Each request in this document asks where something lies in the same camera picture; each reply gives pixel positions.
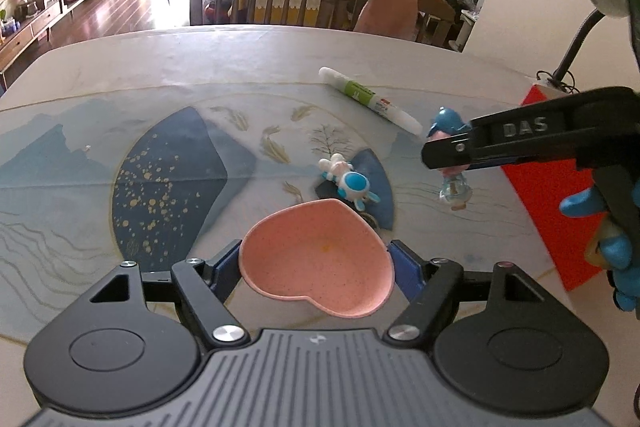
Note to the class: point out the pink pig figurine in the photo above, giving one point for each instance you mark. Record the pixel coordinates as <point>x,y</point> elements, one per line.
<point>455,191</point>

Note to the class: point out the red cardboard box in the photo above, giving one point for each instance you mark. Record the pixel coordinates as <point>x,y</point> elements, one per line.
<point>541,186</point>

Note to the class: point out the wooden chair with pink cloth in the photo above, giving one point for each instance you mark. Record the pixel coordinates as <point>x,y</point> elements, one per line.
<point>421,21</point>

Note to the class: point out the pink heart shaped dish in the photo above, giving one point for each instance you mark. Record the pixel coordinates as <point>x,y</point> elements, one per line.
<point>321,252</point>

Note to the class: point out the white green glue pen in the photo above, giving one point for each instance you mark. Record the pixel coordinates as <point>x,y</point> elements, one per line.
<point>363,95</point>

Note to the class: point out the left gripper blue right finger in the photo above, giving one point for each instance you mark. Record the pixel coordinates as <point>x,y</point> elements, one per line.
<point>432,288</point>

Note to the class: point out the pink cloth on chair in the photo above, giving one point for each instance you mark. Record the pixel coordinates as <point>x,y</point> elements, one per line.
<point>388,18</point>

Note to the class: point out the wooden tv console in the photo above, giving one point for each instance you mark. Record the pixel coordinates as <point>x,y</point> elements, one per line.
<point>31,29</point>

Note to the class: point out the blue white rabbit keychain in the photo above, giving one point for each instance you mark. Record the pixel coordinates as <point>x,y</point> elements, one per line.
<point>351,185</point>

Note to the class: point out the right blue gloved hand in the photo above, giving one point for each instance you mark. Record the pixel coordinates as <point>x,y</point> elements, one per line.
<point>610,248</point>

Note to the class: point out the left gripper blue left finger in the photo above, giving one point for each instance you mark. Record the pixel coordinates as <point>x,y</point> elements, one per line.
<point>202,287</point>

